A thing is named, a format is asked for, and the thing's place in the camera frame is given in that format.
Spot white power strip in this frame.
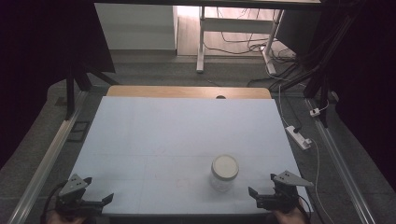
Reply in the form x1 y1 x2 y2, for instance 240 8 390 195
285 124 313 151

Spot black tripod stand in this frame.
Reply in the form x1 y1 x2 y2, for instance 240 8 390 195
270 55 338 129
63 62 120 121

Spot clear glass jar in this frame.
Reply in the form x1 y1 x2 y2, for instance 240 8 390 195
209 174 235 193

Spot black rectangular floor frame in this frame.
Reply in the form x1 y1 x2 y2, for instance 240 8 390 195
66 119 92 144

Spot white cable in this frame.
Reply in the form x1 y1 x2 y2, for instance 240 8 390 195
310 137 336 224

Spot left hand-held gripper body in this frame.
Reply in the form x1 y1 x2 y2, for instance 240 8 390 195
55 174 104 217

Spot wooden table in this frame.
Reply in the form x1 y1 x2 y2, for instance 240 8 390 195
106 85 273 100

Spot cream round jar lid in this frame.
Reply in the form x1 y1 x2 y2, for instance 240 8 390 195
211 154 240 182

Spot black floor cables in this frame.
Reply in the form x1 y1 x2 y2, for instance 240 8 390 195
204 7 298 62

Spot person's right hand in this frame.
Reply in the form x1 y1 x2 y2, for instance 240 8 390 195
274 202 309 224

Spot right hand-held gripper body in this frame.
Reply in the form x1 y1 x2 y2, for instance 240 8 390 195
256 170 315 215

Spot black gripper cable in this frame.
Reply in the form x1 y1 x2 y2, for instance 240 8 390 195
297 194 313 220
39 180 69 224

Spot person's left hand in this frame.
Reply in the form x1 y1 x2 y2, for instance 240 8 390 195
46 211 87 224

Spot metal floor rail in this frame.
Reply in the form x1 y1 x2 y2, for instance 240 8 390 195
7 90 89 224
304 97 376 224

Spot black curtain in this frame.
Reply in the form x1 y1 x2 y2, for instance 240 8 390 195
317 0 396 191
0 0 117 171

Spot white desk frame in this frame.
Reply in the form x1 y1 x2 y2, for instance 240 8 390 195
195 6 285 76

